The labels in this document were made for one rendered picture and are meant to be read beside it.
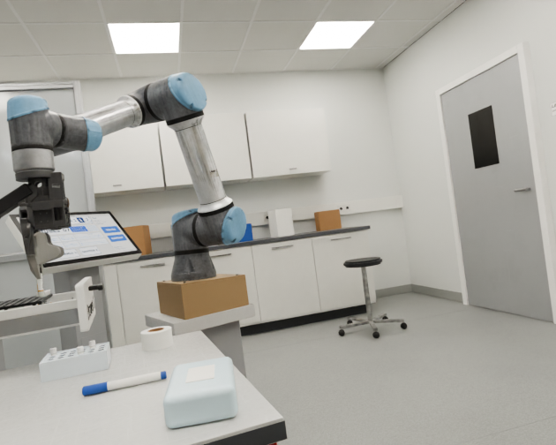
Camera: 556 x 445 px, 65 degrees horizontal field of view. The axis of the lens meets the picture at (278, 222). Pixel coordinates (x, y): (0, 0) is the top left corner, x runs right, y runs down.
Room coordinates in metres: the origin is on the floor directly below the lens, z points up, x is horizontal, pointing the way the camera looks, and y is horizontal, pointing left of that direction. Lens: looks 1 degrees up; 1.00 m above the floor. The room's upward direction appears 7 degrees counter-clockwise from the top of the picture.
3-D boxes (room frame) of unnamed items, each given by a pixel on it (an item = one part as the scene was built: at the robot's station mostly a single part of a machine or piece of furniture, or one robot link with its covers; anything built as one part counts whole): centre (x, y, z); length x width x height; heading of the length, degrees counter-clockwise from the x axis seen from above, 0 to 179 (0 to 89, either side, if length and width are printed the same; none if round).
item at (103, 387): (0.76, 0.30, 0.77); 0.14 x 0.02 x 0.02; 104
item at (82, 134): (0.98, 0.44, 1.27); 0.11 x 0.11 x 0.08; 61
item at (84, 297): (1.14, 0.52, 0.87); 0.29 x 0.02 x 0.11; 20
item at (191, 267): (1.48, 0.30, 0.91); 0.15 x 0.15 x 0.10
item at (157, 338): (1.02, 0.31, 0.78); 0.07 x 0.07 x 0.04
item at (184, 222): (1.48, 0.29, 1.03); 0.13 x 0.12 x 0.14; 61
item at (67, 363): (0.91, 0.45, 0.78); 0.12 x 0.08 x 0.04; 108
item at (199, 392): (0.64, 0.14, 0.78); 0.15 x 0.10 x 0.04; 8
